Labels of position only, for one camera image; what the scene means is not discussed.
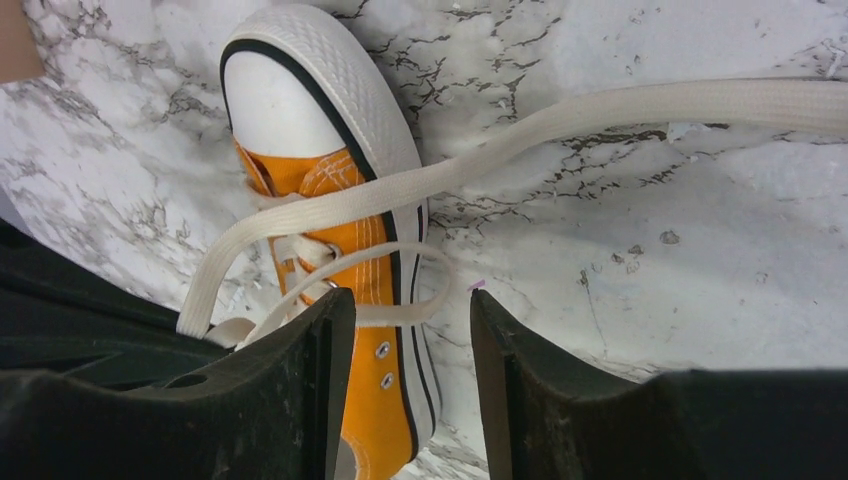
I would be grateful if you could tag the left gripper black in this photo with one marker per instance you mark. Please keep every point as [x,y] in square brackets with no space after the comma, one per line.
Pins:
[58,316]

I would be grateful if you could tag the white shoelace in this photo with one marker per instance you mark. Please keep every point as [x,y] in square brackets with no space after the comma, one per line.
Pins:
[816,106]

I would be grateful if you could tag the peach plastic file organizer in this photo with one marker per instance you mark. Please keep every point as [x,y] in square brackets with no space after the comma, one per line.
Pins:
[20,59]

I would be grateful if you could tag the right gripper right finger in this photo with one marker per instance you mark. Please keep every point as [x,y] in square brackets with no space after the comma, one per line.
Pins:
[547,414]

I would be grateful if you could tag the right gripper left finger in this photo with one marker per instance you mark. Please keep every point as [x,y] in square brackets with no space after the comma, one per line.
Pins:
[270,410]

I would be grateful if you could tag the orange canvas sneaker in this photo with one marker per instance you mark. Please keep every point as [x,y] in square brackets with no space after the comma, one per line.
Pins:
[313,121]

